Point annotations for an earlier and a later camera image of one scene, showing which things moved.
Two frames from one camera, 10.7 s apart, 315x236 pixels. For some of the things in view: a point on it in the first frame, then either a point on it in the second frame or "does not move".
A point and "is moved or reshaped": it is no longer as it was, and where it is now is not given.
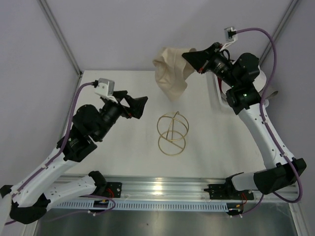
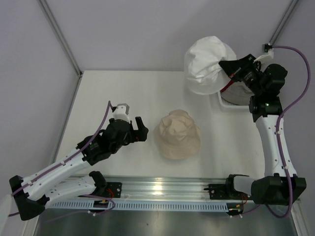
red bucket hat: x=220 y=80 is moved or reshaped
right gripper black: x=203 y=60 -> x=240 y=66
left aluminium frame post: x=58 y=31 does not move
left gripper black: x=137 y=104 -> x=137 y=135
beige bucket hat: x=172 y=70 -> x=177 y=135
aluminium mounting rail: x=171 y=187 does not move
